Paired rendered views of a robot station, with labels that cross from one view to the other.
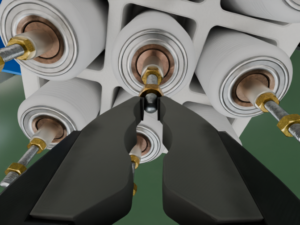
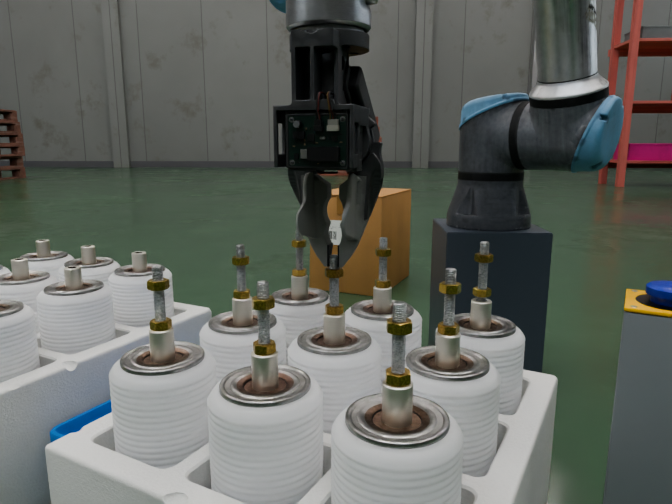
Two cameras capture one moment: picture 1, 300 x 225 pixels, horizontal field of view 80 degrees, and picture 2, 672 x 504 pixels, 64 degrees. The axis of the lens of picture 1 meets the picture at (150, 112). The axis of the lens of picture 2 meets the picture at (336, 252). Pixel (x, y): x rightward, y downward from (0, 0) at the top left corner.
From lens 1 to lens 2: 0.58 m
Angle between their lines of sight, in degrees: 109
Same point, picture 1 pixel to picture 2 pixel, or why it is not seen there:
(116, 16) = not seen: hidden behind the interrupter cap
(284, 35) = (511, 420)
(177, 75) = (358, 345)
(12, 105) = not seen: outside the picture
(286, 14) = (464, 339)
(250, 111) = (450, 375)
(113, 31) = not seen: hidden behind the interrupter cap
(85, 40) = (279, 329)
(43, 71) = (223, 329)
